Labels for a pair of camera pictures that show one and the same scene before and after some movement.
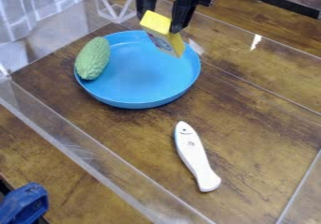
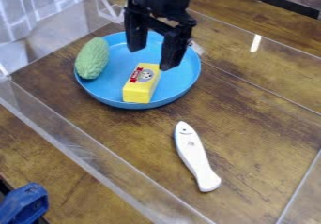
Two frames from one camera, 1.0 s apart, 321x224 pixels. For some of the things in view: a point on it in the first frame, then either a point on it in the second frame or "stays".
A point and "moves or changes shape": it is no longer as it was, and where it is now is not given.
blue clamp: x=24 y=203 stays
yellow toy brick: x=157 y=25 moves or changes shape
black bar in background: x=274 y=0 stays
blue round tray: x=143 y=77 stays
